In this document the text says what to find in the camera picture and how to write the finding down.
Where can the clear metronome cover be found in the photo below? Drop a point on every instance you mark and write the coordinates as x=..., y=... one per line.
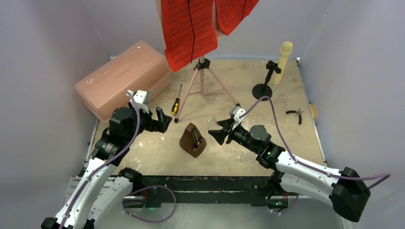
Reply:
x=212, y=125

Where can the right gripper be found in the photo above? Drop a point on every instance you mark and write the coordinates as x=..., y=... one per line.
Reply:
x=228, y=131

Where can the pink tripod music stand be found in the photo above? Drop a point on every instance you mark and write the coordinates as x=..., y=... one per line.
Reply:
x=200, y=68

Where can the cream microphone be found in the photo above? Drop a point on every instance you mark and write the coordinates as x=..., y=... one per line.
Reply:
x=285, y=50

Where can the black pliers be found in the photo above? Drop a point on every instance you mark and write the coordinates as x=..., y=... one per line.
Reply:
x=297, y=113

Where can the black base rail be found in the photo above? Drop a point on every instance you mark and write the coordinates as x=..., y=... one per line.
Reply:
x=255, y=191

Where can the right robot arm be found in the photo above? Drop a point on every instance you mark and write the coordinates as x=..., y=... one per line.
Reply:
x=341, y=189

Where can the red sheet music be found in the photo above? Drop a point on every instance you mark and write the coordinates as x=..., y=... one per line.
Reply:
x=230, y=13
x=188, y=30

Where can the yellow black screwdriver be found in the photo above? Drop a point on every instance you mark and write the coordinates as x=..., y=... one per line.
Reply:
x=176, y=103

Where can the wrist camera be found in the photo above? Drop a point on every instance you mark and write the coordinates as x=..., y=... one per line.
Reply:
x=237, y=114
x=140, y=99

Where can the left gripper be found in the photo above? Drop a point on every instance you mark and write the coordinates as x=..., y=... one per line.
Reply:
x=160, y=125

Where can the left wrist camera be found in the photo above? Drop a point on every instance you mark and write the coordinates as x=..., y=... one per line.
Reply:
x=140, y=99

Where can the black microphone stand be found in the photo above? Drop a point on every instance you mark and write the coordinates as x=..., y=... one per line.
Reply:
x=262, y=89

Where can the red sheet music left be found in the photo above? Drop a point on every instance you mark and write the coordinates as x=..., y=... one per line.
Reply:
x=188, y=30

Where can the brown metronome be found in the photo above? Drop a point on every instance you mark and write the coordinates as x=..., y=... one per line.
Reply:
x=192, y=141

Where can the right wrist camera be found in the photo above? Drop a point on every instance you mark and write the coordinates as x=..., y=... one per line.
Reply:
x=237, y=114

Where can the red sheet music right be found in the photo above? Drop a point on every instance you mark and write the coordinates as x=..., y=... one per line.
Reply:
x=230, y=13

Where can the pink plastic storage box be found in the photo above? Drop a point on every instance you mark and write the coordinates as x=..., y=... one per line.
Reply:
x=140, y=67

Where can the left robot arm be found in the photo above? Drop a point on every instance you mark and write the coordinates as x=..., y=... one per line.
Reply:
x=94, y=197

